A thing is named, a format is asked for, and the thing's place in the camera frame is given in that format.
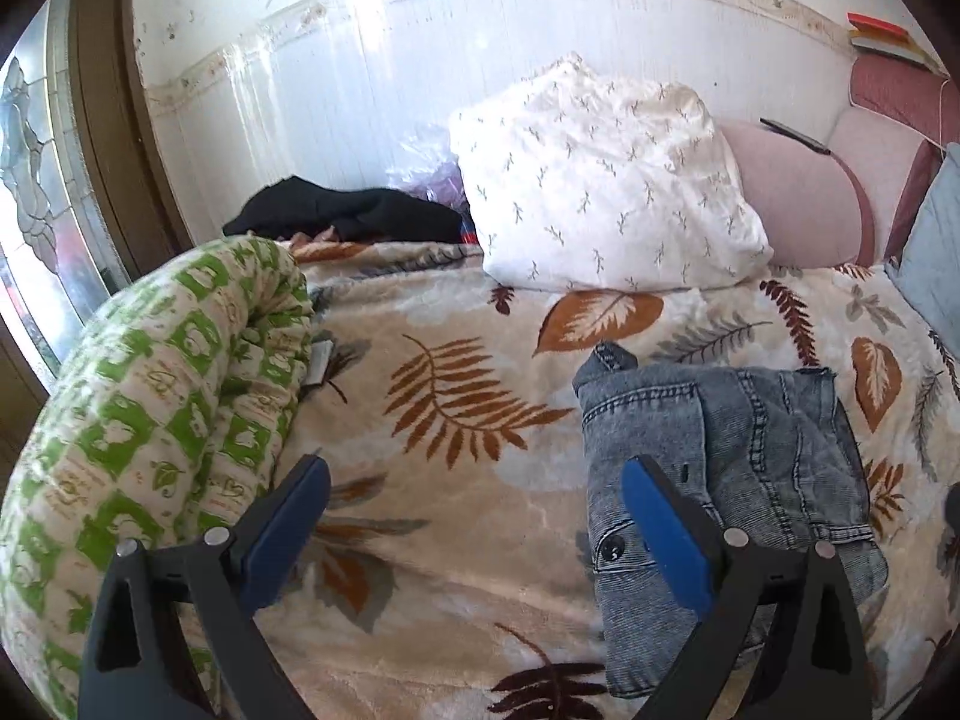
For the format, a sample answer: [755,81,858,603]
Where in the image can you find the black remote on headboard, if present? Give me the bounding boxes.
[758,117,832,156]

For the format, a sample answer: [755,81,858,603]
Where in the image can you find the black garment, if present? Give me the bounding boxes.
[221,176,462,244]

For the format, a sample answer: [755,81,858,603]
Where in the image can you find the purple plastic bag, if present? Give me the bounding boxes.
[386,124,478,244]

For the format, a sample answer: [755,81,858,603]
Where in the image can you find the brown wooden window frame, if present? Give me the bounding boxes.
[68,0,192,280]

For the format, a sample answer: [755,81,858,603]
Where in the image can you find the pink padded headboard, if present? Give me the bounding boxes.
[721,54,958,268]

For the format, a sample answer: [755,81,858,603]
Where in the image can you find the leaf pattern fleece blanket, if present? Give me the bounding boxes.
[170,239,960,720]

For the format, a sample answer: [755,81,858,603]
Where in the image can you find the green white patterned quilt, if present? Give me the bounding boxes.
[2,236,313,718]

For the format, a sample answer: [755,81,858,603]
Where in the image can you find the red book stack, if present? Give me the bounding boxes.
[848,11,946,75]

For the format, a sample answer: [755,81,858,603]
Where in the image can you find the white patterned pillow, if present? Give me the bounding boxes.
[448,54,773,293]

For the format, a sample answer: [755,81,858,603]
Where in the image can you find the grey denim pants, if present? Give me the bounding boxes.
[573,343,889,699]

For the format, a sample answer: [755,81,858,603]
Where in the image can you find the grey blue quilted pillow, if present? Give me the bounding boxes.
[885,142,960,358]

